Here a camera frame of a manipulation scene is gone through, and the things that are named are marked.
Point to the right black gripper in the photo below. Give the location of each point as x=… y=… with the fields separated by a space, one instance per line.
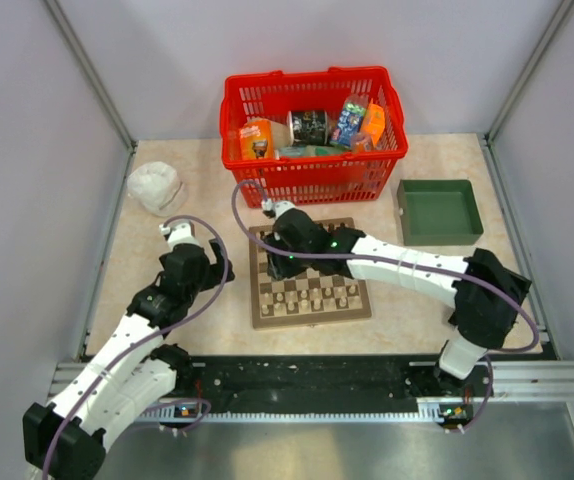
x=280 y=270

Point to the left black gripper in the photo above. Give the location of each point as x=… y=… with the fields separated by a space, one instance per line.
x=214 y=271

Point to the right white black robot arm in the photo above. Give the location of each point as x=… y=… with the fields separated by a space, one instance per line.
x=485 y=297

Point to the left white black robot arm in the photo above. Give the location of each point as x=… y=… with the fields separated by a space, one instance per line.
x=70 y=437

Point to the wooden chess board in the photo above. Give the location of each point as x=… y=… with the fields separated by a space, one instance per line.
x=307 y=299

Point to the green pouch package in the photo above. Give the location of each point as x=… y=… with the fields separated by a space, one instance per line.
x=307 y=151

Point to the red plastic shopping basket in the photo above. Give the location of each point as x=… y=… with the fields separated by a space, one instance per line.
x=312 y=180

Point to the white crumpled cloth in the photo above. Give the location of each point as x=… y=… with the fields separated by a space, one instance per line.
x=158 y=188

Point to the orange razor package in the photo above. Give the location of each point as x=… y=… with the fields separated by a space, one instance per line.
x=256 y=140

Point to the black printed can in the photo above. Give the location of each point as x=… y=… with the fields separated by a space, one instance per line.
x=308 y=127

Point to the blue snack package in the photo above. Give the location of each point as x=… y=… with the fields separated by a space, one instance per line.
x=349 y=121

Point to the orange carton package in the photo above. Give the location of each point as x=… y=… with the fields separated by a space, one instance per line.
x=371 y=130

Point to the green plastic tray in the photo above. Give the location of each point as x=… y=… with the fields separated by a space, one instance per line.
x=438 y=212

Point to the black stand block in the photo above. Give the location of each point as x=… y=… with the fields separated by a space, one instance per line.
x=517 y=286

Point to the black mounting base rail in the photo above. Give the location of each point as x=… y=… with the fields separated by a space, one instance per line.
x=320 y=384

